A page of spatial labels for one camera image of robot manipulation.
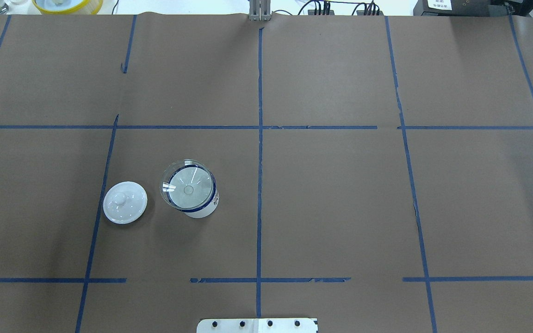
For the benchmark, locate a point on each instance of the white enamel mug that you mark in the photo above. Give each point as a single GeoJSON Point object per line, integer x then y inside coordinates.
{"type": "Point", "coordinates": [201, 210]}

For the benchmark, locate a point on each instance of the brown paper table cover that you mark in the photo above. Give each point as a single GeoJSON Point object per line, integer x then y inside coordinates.
{"type": "Point", "coordinates": [373, 173]}

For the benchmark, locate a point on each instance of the aluminium frame post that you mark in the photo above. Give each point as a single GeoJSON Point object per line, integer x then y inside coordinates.
{"type": "Point", "coordinates": [260, 10]}

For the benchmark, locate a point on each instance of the yellow rimmed bowl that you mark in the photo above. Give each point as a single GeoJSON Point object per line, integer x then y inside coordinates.
{"type": "Point", "coordinates": [68, 7]}

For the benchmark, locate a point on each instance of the white mug lid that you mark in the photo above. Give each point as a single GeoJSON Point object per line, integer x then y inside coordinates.
{"type": "Point", "coordinates": [124, 203]}

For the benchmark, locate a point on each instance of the black box with label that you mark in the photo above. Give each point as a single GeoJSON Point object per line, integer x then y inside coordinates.
{"type": "Point", "coordinates": [460, 8]}

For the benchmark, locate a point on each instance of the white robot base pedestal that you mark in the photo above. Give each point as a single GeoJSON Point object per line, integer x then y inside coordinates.
{"type": "Point", "coordinates": [258, 325]}

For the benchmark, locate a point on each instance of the clear glass funnel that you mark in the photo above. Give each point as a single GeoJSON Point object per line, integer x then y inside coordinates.
{"type": "Point", "coordinates": [188, 185]}

